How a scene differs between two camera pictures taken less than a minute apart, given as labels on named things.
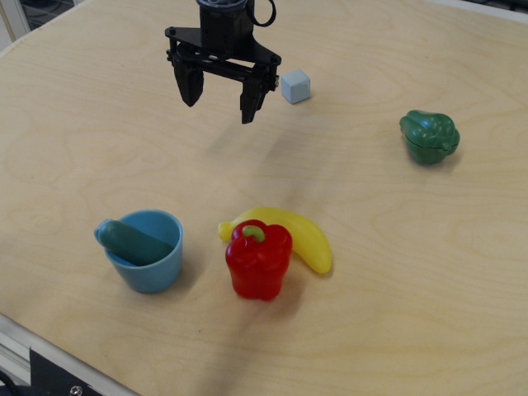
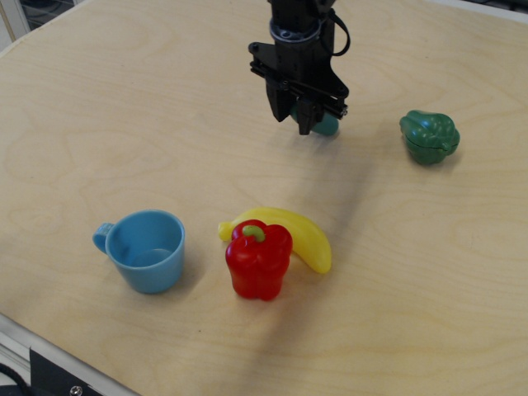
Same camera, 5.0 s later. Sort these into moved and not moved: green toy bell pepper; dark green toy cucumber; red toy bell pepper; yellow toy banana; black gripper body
Moved: dark green toy cucumber; black gripper body
Not moved: red toy bell pepper; green toy bell pepper; yellow toy banana
